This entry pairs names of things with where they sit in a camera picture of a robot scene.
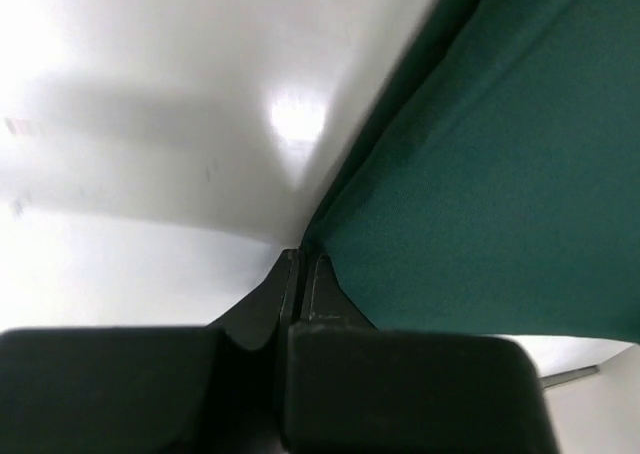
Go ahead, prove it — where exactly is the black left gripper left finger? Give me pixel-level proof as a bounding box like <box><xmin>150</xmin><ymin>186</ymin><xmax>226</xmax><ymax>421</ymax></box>
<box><xmin>1</xmin><ymin>250</ymin><xmax>300</xmax><ymax>453</ymax></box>

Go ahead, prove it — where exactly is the dark green cloth placemat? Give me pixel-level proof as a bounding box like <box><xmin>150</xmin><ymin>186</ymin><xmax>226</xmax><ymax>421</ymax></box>
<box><xmin>303</xmin><ymin>0</ymin><xmax>639</xmax><ymax>342</ymax></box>

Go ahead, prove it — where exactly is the aluminium rail frame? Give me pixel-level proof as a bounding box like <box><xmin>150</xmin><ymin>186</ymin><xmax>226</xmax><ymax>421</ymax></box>
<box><xmin>541</xmin><ymin>365</ymin><xmax>600</xmax><ymax>389</ymax></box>

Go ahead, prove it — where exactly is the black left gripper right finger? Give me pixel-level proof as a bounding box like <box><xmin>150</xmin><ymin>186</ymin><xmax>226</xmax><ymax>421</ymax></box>
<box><xmin>284</xmin><ymin>255</ymin><xmax>555</xmax><ymax>453</ymax></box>

